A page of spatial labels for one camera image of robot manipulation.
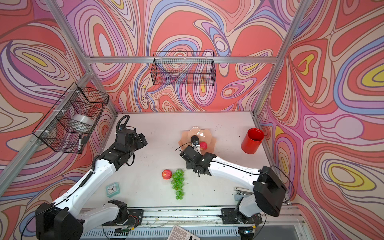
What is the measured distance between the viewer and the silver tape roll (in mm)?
709

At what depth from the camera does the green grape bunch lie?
0.80 metres

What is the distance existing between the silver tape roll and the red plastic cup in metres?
0.87

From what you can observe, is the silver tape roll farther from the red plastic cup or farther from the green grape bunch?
the red plastic cup

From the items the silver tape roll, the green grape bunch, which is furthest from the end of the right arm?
the silver tape roll
